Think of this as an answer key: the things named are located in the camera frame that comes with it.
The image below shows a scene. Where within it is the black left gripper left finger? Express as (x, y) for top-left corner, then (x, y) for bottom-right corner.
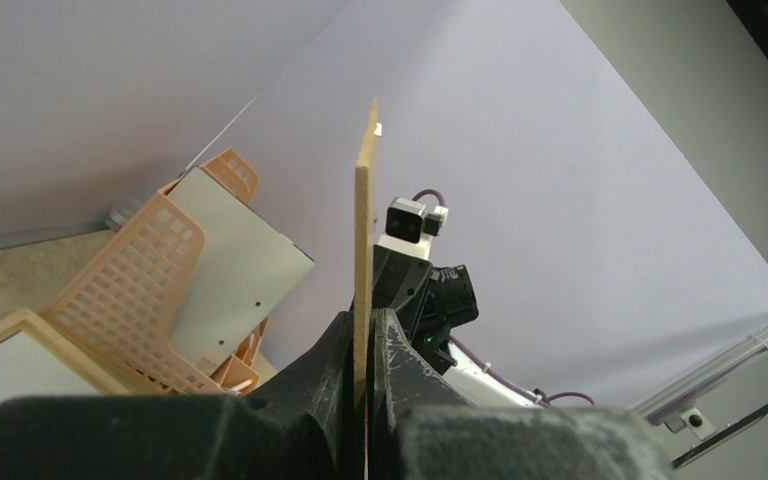
(0, 312), (354, 479)

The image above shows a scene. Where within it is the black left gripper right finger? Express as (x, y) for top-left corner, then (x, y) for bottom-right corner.
(367, 309), (674, 479)

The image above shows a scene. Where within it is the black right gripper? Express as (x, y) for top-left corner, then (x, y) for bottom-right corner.
(372, 245), (479, 332)

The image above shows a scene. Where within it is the brown cardboard backing board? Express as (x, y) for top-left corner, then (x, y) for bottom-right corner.
(351, 99), (379, 479)

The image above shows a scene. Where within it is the light wooden picture frame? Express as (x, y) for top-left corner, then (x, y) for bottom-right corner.
(0, 309), (132, 399)

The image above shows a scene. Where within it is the printed street photo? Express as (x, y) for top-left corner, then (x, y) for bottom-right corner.
(0, 332), (100, 403)

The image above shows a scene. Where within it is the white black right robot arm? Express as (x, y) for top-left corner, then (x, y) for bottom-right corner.
(372, 245), (546, 408)

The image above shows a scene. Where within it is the white board in organizer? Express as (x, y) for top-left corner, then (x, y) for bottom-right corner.
(169, 168), (314, 375)

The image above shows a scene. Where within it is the orange plastic file organizer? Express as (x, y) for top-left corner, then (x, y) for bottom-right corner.
(40, 181), (269, 396)

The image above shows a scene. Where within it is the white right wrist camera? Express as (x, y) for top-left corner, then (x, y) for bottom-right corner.
(376, 197), (449, 260)

